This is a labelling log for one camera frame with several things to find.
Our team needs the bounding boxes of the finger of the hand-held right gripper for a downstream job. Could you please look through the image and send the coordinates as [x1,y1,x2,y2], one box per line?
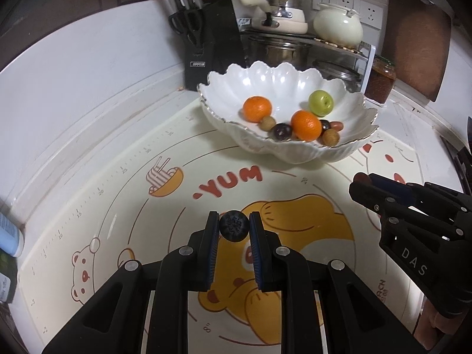
[349,180,466,241]
[355,173,472,222]

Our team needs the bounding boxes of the person's right hand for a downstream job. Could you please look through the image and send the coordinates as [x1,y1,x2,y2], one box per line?
[424,299,472,342]

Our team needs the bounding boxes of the beaded trivet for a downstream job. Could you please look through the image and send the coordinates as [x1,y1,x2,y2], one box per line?
[315,37,360,51]

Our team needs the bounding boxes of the small green apple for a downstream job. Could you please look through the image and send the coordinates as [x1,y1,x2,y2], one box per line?
[309,90,335,116]

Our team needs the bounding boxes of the glass jar of red sauce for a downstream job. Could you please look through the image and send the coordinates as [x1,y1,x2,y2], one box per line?
[364,56,397,104]

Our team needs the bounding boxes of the black metal frame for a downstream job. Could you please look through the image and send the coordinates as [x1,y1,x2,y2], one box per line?
[440,117,472,194]

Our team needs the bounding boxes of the metal pot rack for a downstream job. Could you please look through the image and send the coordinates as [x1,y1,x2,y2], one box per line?
[239,26,377,96]

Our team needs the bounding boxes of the small orange mandarin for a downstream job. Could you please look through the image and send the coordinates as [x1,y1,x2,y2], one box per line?
[242,96,274,123]

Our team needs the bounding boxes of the large steel stockpot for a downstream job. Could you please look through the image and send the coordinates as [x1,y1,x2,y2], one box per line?
[243,35,314,69]

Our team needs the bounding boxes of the cream lidded pot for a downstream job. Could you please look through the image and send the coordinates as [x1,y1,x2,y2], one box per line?
[313,2,364,47]

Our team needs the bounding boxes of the black knife block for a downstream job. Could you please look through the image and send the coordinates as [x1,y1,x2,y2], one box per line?
[183,0,247,92]

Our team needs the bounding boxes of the blue and white bottle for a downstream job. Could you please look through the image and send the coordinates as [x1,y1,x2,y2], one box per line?
[0,206,25,258]

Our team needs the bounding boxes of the large orange mandarin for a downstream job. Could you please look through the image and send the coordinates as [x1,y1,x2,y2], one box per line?
[291,110,322,141]

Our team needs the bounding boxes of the large brown longan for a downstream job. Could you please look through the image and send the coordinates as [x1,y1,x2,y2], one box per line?
[319,128,340,147]

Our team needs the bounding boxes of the cartoon bear printed mat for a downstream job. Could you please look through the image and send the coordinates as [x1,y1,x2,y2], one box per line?
[17,101,430,354]

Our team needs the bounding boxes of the black kitchen scissors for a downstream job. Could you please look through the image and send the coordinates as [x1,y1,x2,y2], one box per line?
[169,9,206,50]

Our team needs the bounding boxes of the dark purple plum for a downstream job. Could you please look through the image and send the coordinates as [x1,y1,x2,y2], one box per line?
[272,123,293,142]

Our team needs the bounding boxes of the brown cutting board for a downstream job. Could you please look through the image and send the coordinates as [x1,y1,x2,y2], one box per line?
[380,0,453,103]

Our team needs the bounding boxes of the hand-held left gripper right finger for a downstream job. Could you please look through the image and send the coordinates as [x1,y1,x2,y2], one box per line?
[250,211,425,354]

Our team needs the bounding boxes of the cream saucepan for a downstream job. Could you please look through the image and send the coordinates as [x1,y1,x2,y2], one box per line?
[239,0,309,35]

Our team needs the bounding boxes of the green packet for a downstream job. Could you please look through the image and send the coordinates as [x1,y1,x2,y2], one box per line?
[0,254,18,303]

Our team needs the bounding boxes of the blueberry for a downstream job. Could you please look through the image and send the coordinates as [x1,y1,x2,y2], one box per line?
[219,209,250,243]

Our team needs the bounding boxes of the white scalloped bowl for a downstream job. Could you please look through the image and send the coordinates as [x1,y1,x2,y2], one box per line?
[197,61,380,163]

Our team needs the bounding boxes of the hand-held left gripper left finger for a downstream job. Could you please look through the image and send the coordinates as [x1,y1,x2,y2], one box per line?
[41,211,221,354]

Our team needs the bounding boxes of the steel pan with glass lid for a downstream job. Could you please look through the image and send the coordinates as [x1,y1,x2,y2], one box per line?
[312,59,364,93]

